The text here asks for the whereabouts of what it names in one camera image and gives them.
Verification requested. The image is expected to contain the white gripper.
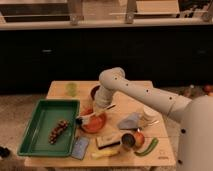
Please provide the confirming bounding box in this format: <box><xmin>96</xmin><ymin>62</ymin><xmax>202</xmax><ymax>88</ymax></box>
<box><xmin>94</xmin><ymin>85</ymin><xmax>114</xmax><ymax>110</ymax></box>

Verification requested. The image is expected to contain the dish brush with white handle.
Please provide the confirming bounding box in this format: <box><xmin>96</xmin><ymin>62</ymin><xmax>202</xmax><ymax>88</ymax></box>
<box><xmin>75</xmin><ymin>103</ymin><xmax>117</xmax><ymax>126</ymax></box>

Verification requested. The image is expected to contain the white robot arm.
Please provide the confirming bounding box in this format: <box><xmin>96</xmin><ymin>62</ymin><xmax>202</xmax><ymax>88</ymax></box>
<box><xmin>95</xmin><ymin>67</ymin><xmax>213</xmax><ymax>171</ymax></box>

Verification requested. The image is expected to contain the dark maroon bowl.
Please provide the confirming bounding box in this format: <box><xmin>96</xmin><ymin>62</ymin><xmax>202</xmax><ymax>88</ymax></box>
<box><xmin>90</xmin><ymin>85</ymin><xmax>100</xmax><ymax>101</ymax></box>

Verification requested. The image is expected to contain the red-orange bowl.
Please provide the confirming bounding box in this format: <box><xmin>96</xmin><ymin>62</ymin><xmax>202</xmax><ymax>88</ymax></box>
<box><xmin>81</xmin><ymin>113</ymin><xmax>107</xmax><ymax>134</ymax></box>

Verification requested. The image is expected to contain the pale green cup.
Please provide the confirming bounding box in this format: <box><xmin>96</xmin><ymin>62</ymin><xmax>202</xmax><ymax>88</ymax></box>
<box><xmin>66</xmin><ymin>82</ymin><xmax>77</xmax><ymax>97</ymax></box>

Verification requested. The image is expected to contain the grey folded cloth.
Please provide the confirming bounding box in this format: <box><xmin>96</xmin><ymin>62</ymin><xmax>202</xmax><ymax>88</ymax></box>
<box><xmin>117</xmin><ymin>113</ymin><xmax>141</xmax><ymax>130</ymax></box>

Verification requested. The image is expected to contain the wooden table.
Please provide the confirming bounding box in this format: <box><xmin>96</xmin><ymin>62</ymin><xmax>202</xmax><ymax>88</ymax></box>
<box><xmin>25</xmin><ymin>81</ymin><xmax>175</xmax><ymax>168</ymax></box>

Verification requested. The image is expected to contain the small metal can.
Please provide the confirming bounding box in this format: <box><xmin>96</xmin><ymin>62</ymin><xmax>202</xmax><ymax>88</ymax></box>
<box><xmin>121</xmin><ymin>133</ymin><xmax>136</xmax><ymax>148</ymax></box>

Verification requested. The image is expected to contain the brown grape bunch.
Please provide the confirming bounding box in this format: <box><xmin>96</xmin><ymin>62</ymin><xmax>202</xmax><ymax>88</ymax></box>
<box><xmin>49</xmin><ymin>120</ymin><xmax>69</xmax><ymax>144</ymax></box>

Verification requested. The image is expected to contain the blue sponge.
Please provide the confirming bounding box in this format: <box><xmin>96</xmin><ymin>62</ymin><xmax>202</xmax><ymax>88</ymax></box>
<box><xmin>71</xmin><ymin>136</ymin><xmax>90</xmax><ymax>160</ymax></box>

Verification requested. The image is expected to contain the yellow banana toy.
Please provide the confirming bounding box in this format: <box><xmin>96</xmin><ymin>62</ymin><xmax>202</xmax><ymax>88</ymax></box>
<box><xmin>91</xmin><ymin>149</ymin><xmax>119</xmax><ymax>159</ymax></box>

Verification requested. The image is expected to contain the green plastic tray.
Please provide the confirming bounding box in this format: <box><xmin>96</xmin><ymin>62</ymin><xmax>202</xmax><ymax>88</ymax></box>
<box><xmin>17</xmin><ymin>99</ymin><xmax>80</xmax><ymax>157</ymax></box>

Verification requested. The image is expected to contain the red yellow apple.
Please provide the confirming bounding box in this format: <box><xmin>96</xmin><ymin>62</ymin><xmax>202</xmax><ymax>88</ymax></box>
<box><xmin>134</xmin><ymin>132</ymin><xmax>145</xmax><ymax>148</ymax></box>

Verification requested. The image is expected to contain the black cabinet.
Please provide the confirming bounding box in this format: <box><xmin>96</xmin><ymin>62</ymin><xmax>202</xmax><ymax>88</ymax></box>
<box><xmin>0</xmin><ymin>26</ymin><xmax>213</xmax><ymax>94</ymax></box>

